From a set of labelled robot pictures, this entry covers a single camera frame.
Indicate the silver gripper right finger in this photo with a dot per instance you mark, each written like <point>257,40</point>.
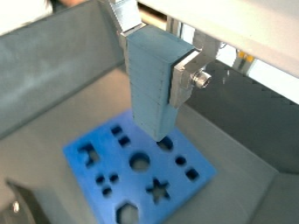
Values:
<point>188,73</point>

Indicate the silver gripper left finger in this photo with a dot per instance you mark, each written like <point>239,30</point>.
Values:
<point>125,16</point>

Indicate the light blue rectangular block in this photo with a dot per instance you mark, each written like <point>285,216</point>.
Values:
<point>153,51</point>

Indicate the white overhead beam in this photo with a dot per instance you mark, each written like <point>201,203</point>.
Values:
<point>261,27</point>

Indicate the blue shape sorter board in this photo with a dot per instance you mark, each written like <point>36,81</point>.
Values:
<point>125,170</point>

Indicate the grey enclosure panel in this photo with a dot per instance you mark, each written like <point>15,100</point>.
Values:
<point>51,58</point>

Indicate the dark metal bracket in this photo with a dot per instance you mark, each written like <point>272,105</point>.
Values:
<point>24,209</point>

